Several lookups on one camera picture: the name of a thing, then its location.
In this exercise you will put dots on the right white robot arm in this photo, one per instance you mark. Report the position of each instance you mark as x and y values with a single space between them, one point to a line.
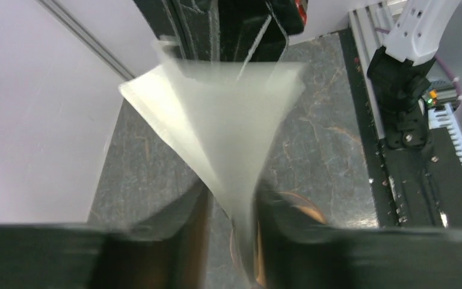
398 68

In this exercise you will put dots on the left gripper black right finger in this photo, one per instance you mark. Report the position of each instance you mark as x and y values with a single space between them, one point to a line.
336 247

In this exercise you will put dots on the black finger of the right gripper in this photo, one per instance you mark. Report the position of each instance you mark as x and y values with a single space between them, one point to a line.
193 25
259 31

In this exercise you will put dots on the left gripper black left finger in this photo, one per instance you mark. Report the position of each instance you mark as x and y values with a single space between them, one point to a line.
167 250

